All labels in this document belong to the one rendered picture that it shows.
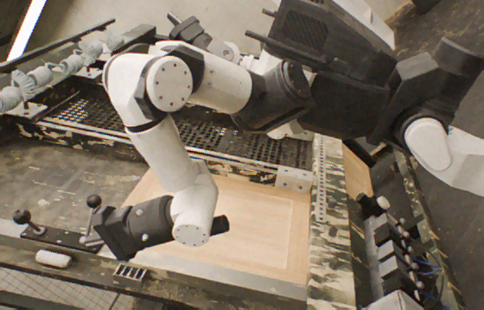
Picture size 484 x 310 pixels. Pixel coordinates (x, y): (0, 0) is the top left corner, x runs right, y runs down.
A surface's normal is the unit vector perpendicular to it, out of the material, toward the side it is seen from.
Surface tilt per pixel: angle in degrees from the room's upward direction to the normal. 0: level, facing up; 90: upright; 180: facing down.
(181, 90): 122
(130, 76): 45
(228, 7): 90
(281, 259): 57
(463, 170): 111
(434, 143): 90
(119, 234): 90
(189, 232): 100
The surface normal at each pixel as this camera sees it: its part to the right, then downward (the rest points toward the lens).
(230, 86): 0.74, 0.20
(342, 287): 0.15, -0.85
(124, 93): -0.64, -0.09
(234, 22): -0.24, 0.57
